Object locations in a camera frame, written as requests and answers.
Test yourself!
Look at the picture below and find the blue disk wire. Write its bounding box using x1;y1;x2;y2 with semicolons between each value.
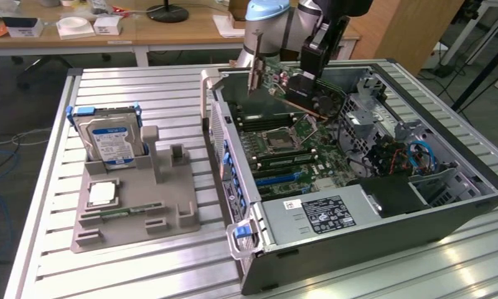
406;140;439;175

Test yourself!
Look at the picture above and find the silver CPU chip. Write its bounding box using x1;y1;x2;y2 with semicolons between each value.
86;183;118;206

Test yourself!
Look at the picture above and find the white box with round bowl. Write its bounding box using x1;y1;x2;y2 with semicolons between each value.
55;17;97;40

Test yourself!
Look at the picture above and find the wooden desk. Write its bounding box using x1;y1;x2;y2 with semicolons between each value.
0;0;362;57

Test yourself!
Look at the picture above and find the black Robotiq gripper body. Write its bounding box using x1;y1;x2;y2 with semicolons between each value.
316;0;374;19

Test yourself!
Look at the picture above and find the graphics card with black fan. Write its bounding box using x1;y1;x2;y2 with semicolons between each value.
247;29;346;121

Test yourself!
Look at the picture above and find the open metal socket cover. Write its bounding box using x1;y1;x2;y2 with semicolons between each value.
291;114;320;148

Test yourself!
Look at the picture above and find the open black PC case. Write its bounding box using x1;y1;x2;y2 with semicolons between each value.
201;60;498;295

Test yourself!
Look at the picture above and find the black stand pole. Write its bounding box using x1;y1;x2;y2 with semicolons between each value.
450;0;498;113

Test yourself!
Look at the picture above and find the black office chair base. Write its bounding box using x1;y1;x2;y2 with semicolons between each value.
10;55;73;91

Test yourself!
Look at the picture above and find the hard disk in blue caddy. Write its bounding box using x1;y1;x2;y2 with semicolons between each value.
65;102;143;171

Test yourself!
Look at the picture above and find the silver disk bay cage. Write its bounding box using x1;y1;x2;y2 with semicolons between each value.
338;92;399;163

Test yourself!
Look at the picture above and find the grey power supply unit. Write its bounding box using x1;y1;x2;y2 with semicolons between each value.
259;183;383;247

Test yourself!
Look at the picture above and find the grey parts rack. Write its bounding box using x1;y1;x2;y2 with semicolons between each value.
69;125;202;254

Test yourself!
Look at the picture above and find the blue expansion slot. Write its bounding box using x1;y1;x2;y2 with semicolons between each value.
254;173;306;188

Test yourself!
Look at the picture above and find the green motherboard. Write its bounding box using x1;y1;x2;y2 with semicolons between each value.
230;105;362;202

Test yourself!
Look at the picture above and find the green RAM stick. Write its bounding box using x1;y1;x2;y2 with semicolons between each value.
82;205;163;218

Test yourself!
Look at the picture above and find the white box with black lid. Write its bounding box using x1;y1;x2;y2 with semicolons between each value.
2;17;45;39

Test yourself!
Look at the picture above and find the white flat paper box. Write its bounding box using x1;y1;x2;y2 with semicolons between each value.
211;14;247;39

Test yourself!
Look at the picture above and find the wooden cabinet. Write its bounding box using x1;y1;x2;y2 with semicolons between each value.
338;0;468;76

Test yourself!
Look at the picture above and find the CPU socket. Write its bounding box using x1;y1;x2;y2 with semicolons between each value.
260;127;306;154

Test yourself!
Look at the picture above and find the black round lamp base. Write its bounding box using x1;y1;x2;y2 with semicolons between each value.
145;0;190;24

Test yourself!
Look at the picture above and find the plain white labelled box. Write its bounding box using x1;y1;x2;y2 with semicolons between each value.
93;16;123;36

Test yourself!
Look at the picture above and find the installed black RAM stick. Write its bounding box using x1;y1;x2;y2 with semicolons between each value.
254;153;318;171

